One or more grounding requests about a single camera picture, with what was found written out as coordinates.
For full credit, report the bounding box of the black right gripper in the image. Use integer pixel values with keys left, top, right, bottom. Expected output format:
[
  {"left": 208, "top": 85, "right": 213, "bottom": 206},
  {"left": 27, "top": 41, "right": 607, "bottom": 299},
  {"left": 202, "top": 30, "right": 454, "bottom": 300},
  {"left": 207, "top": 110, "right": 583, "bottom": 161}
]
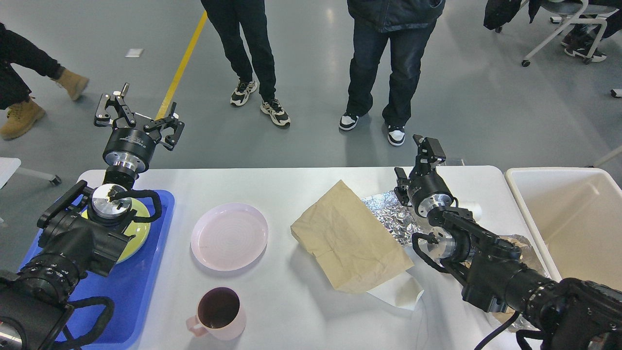
[{"left": 394, "top": 135, "right": 455, "bottom": 217}]

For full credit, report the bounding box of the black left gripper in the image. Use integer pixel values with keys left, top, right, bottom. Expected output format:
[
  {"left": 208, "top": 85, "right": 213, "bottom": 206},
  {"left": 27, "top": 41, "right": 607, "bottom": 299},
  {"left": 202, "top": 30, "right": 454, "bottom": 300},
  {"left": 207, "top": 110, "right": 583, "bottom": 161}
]
[{"left": 95, "top": 83, "right": 185, "bottom": 174}]

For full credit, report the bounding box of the pink plate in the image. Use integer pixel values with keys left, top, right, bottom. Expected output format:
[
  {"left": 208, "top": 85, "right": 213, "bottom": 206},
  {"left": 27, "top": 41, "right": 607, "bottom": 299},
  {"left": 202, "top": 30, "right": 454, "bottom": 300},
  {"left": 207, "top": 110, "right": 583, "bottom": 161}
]
[{"left": 190, "top": 202, "right": 269, "bottom": 272}]

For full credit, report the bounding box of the pink mug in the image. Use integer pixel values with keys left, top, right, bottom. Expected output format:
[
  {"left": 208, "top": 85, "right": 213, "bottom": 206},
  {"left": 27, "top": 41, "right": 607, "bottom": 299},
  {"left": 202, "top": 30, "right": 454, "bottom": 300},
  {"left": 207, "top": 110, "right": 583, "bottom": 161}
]
[{"left": 185, "top": 286, "right": 247, "bottom": 341}]

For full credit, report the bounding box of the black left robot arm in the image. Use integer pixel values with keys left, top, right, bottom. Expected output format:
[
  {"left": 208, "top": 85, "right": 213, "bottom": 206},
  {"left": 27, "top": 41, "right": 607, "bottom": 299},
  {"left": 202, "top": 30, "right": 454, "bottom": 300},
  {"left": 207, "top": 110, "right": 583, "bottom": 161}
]
[{"left": 1, "top": 84, "right": 185, "bottom": 350}]

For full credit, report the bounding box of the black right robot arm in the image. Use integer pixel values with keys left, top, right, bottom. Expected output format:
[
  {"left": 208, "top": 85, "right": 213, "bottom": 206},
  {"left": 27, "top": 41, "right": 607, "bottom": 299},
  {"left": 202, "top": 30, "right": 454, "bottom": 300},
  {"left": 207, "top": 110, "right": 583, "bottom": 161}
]
[{"left": 395, "top": 135, "right": 622, "bottom": 350}]

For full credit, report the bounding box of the crumpled aluminium foil sheet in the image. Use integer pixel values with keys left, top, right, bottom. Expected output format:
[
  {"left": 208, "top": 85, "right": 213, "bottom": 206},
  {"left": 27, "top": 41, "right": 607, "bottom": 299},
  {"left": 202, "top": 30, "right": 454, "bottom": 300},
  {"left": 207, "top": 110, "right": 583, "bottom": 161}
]
[{"left": 361, "top": 190, "right": 432, "bottom": 247}]

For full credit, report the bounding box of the white paper cup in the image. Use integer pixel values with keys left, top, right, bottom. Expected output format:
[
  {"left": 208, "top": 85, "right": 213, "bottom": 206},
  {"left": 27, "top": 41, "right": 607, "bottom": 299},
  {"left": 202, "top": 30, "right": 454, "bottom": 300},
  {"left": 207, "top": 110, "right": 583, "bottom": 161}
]
[{"left": 458, "top": 201, "right": 483, "bottom": 221}]

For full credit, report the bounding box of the person in tan boots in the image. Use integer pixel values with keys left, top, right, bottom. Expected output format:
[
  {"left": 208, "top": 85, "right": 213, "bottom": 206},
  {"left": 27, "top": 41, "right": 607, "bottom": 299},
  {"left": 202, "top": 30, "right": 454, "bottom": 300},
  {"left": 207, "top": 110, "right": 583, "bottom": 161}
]
[{"left": 0, "top": 22, "right": 90, "bottom": 141}]

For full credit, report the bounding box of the yellow-green plate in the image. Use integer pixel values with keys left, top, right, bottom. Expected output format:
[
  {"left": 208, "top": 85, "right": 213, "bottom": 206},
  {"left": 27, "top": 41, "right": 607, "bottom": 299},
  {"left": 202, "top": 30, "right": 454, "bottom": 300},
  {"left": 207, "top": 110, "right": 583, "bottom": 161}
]
[{"left": 81, "top": 197, "right": 152, "bottom": 265}]

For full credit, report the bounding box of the brown paper bag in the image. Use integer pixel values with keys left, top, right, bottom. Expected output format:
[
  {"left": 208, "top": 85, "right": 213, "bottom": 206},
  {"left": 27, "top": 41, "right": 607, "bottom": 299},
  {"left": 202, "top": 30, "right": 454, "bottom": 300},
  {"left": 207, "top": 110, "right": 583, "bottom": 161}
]
[{"left": 291, "top": 181, "right": 414, "bottom": 293}]

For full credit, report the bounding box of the white side table left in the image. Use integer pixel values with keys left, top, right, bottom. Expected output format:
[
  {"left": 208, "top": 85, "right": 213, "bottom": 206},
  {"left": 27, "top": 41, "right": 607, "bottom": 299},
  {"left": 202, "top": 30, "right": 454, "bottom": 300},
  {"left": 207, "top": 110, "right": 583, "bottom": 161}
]
[{"left": 0, "top": 157, "right": 62, "bottom": 188}]

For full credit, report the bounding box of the person in dark jeans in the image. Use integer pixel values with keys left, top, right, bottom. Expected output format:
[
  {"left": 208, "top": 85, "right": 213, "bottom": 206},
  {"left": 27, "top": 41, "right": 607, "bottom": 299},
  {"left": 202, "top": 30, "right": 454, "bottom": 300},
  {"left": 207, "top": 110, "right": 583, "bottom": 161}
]
[{"left": 339, "top": 0, "right": 446, "bottom": 147}]

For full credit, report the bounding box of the white paper sheet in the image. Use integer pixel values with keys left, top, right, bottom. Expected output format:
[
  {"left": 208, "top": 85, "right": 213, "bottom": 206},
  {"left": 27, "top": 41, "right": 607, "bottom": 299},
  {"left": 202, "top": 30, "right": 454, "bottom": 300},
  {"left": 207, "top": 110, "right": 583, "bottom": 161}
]
[{"left": 367, "top": 272, "right": 425, "bottom": 312}]

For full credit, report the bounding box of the person in black-white sneakers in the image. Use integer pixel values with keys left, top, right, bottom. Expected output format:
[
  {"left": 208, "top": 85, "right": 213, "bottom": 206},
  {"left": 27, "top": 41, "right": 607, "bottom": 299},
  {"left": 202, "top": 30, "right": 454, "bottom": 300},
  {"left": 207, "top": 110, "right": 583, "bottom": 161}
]
[{"left": 201, "top": 0, "right": 291, "bottom": 127}]

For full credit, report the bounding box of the white plastic bin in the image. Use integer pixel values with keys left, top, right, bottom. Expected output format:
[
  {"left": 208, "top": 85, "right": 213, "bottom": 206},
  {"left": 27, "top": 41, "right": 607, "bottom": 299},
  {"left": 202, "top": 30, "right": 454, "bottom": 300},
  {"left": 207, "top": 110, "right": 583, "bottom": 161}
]
[{"left": 505, "top": 168, "right": 622, "bottom": 290}]

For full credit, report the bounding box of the blue plastic tray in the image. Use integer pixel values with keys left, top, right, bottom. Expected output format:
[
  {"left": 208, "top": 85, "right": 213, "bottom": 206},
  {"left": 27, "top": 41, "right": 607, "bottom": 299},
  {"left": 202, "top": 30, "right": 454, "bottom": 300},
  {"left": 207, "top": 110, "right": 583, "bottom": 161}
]
[{"left": 17, "top": 189, "right": 175, "bottom": 350}]

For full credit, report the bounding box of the seated person in background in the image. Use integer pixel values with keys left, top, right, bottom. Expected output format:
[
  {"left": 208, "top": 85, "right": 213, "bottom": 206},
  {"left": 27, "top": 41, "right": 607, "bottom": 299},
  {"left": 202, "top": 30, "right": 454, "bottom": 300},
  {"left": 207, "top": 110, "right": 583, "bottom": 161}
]
[{"left": 561, "top": 0, "right": 622, "bottom": 58}]

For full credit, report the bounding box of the white office chair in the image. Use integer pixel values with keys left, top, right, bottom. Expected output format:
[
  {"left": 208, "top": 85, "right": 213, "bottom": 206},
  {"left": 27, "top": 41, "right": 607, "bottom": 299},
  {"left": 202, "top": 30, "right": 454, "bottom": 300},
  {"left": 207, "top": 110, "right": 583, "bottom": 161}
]
[{"left": 495, "top": 0, "right": 622, "bottom": 68}]

